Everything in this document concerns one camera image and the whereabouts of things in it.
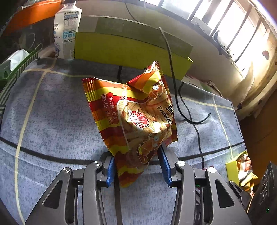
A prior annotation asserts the striped prawn cracker bag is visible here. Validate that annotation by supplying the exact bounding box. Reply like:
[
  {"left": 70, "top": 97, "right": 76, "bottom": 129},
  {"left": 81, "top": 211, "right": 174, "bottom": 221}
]
[{"left": 82, "top": 61, "right": 177, "bottom": 187}]

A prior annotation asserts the yellow-green cardboard tray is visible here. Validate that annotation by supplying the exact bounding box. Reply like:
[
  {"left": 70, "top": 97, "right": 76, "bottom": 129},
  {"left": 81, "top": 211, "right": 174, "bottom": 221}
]
[{"left": 225, "top": 150, "right": 248, "bottom": 185}]

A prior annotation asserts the white label drink bottle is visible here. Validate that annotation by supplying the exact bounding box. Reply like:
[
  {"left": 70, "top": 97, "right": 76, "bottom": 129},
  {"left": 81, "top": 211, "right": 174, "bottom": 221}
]
[{"left": 53, "top": 1, "right": 82, "bottom": 59}]

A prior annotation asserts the spotted cream curtain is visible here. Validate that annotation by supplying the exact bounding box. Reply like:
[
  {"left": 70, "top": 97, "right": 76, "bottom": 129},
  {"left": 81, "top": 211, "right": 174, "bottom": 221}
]
[{"left": 228, "top": 30, "right": 276, "bottom": 120}]

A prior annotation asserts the green striped tissue box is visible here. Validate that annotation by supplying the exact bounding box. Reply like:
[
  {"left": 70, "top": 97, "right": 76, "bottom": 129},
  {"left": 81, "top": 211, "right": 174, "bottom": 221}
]
[{"left": 1, "top": 44, "right": 43, "bottom": 111}]

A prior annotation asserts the white orange snack bag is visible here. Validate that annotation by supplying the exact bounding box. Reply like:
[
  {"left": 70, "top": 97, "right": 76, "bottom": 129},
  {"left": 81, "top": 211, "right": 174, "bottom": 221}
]
[{"left": 237, "top": 154, "right": 253, "bottom": 181}]

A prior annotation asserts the black cable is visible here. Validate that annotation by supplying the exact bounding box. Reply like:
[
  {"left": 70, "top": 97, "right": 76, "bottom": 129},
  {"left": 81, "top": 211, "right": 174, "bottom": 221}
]
[{"left": 158, "top": 26, "right": 212, "bottom": 169}]

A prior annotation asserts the golden chip bag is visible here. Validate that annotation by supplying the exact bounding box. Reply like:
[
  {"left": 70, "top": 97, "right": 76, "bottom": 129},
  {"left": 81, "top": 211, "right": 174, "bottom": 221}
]
[{"left": 240, "top": 172, "right": 258, "bottom": 195}]

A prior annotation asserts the yellow-green box at window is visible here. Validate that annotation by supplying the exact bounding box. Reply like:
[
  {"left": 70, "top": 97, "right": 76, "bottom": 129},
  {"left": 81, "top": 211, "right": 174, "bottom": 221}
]
[{"left": 75, "top": 15, "right": 193, "bottom": 80}]

